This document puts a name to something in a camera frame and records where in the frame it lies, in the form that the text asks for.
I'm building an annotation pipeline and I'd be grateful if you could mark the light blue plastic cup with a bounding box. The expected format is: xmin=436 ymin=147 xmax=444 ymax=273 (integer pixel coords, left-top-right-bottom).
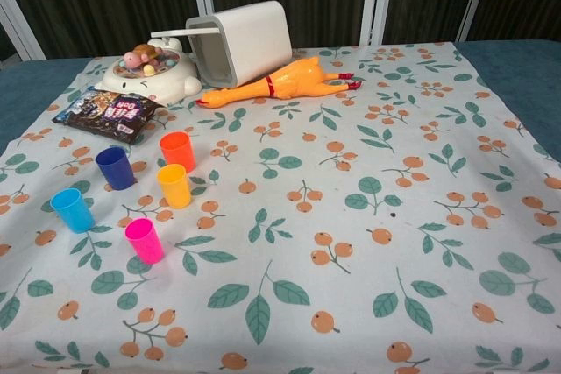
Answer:
xmin=49 ymin=187 xmax=96 ymax=235

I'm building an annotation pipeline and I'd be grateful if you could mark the pink plastic cup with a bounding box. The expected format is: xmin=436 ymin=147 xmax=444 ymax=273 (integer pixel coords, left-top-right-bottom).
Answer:
xmin=124 ymin=217 xmax=166 ymax=266

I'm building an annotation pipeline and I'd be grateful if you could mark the yellow rubber chicken toy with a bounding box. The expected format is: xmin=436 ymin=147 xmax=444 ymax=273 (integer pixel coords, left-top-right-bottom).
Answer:
xmin=195 ymin=57 xmax=365 ymax=109

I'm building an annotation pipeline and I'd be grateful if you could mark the dark snack bag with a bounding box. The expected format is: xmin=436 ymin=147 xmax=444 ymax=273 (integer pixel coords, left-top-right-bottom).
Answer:
xmin=51 ymin=88 xmax=160 ymax=145

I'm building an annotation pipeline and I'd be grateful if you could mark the yellow plastic cup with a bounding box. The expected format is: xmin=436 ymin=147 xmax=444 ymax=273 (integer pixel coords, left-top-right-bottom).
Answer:
xmin=156 ymin=163 xmax=192 ymax=209

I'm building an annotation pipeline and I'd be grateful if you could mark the blue table cover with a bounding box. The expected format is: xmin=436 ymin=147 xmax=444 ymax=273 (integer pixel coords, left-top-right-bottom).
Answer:
xmin=0 ymin=39 xmax=561 ymax=165

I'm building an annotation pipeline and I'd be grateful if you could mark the large orange plastic cup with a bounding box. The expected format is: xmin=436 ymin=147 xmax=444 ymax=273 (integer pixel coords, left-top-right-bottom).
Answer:
xmin=159 ymin=131 xmax=196 ymax=173

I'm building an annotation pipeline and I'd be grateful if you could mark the dark blue plastic cup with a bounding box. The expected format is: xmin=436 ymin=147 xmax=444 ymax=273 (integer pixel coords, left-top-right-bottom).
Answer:
xmin=95 ymin=146 xmax=136 ymax=192

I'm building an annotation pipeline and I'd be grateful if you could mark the white cat fishing toy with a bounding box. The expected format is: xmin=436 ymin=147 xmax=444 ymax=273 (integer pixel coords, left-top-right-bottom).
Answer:
xmin=95 ymin=36 xmax=202 ymax=106

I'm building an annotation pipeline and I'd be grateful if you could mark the floral print tablecloth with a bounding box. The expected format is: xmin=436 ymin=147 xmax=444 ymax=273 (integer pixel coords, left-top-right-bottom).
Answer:
xmin=0 ymin=42 xmax=561 ymax=374

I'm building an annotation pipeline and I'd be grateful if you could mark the white swing-lid trash bin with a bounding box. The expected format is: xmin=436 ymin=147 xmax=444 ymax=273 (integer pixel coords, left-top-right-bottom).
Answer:
xmin=150 ymin=0 xmax=295 ymax=88

